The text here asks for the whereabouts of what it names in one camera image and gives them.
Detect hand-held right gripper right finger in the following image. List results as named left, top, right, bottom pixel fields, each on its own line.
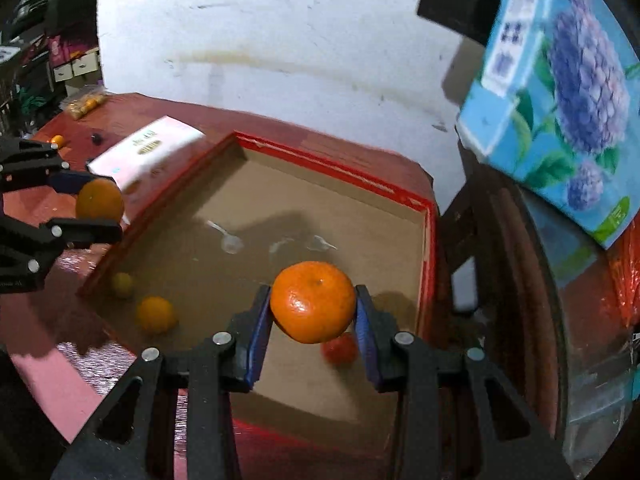
left=354, top=284, right=576, bottom=480

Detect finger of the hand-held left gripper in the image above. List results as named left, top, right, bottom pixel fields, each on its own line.
left=0, top=137, right=96, bottom=196
left=0, top=216, right=124, bottom=293

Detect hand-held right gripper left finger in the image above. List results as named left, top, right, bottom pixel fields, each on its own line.
left=50, top=284, right=273, bottom=480

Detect small red tomato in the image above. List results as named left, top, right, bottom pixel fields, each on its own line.
left=321, top=332, right=360, bottom=365

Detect large orange mandarin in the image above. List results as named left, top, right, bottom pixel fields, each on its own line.
left=76, top=178, right=125, bottom=222

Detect tan round longan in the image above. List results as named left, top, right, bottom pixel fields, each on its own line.
left=111, top=272, right=135, bottom=300

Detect red cardboard box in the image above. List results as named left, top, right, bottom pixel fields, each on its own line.
left=77, top=131, right=441, bottom=466

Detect clear plastic fruit container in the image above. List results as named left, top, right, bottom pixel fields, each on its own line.
left=59, top=85, right=107, bottom=120

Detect pink white tissue pack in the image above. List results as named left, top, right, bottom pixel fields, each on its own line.
left=86, top=115, right=206, bottom=223

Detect green plant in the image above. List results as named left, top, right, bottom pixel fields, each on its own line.
left=15, top=85, right=48, bottom=116

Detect pink bags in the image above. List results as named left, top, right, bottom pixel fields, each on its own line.
left=47, top=32, right=73, bottom=66

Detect orange plastic bag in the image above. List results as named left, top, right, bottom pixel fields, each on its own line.
left=607, top=230, right=640, bottom=331

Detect blue floral package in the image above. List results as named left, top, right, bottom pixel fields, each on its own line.
left=456, top=0, right=640, bottom=251

